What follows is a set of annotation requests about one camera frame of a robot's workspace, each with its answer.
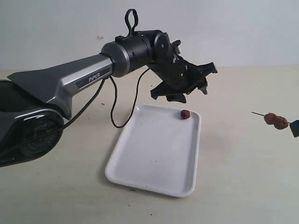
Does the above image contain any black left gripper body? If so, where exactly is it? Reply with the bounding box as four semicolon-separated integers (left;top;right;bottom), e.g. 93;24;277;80
147;56;200;95

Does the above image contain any red meatball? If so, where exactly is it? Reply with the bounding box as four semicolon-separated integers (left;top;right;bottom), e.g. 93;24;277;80
274;116;289;130
180;110;191;119
263;113;277;125

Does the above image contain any thin metal skewer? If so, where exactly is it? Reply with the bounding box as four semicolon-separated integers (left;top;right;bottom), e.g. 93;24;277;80
251;112;290;124

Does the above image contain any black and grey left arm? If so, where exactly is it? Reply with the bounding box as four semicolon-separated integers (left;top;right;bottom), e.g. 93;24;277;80
0;30;217;167

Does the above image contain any white rectangular plastic tray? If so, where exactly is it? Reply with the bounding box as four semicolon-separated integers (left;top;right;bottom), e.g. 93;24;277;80
105;105;201;198

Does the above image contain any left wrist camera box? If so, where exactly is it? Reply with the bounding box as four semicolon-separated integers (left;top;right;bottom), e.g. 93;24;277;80
171;40;181;56

